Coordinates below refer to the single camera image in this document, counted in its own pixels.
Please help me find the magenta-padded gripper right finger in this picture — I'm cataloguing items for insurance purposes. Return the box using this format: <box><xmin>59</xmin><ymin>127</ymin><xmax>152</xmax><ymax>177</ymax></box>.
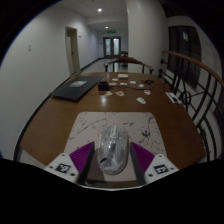
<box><xmin>129</xmin><ymin>142</ymin><xmax>180</xmax><ymax>185</ymax></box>

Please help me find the white marble-print mouse pad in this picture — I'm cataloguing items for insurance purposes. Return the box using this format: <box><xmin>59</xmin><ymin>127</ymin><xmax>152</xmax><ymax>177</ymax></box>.
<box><xmin>63</xmin><ymin>111</ymin><xmax>164</xmax><ymax>183</ymax></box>

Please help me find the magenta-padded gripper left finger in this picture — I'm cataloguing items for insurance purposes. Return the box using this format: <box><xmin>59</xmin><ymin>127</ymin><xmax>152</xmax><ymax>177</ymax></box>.
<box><xmin>44</xmin><ymin>141</ymin><xmax>96</xmax><ymax>185</ymax></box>

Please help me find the black closed laptop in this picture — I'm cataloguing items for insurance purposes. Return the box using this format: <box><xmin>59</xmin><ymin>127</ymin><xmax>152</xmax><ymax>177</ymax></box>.
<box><xmin>49</xmin><ymin>75</ymin><xmax>105</xmax><ymax>102</ymax></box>

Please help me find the glazed double door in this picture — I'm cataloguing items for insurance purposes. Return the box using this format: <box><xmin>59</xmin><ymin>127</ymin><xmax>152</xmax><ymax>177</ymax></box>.
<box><xmin>102</xmin><ymin>36</ymin><xmax>122</xmax><ymax>59</ymax></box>

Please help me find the dark window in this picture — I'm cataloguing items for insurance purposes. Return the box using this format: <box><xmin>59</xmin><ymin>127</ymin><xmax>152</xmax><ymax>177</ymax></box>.
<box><xmin>167</xmin><ymin>25</ymin><xmax>203</xmax><ymax>90</ymax></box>

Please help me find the white strip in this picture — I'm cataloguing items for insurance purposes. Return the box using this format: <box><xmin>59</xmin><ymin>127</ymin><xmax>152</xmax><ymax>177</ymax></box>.
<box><xmin>165</xmin><ymin>91</ymin><xmax>183</xmax><ymax>104</ymax></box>

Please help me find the transparent computer mouse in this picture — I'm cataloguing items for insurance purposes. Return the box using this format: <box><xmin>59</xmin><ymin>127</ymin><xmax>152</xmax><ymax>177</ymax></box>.
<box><xmin>97</xmin><ymin>124</ymin><xmax>130</xmax><ymax>175</ymax></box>

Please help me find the wooden chair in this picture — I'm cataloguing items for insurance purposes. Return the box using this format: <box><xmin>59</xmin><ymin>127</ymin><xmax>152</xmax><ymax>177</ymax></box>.
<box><xmin>119</xmin><ymin>50</ymin><xmax>129</xmax><ymax>67</ymax></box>

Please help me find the beige single door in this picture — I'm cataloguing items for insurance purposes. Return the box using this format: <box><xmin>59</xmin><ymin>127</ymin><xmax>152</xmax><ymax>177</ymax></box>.
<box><xmin>64</xmin><ymin>26</ymin><xmax>81</xmax><ymax>76</ymax></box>

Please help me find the wooden armchair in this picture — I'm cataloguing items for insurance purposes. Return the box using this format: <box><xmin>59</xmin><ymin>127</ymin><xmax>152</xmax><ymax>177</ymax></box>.
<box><xmin>103</xmin><ymin>56</ymin><xmax>155</xmax><ymax>75</ymax></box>

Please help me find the small black box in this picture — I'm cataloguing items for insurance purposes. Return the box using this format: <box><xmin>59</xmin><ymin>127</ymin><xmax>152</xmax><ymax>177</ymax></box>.
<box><xmin>97</xmin><ymin>81</ymin><xmax>110</xmax><ymax>92</ymax></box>

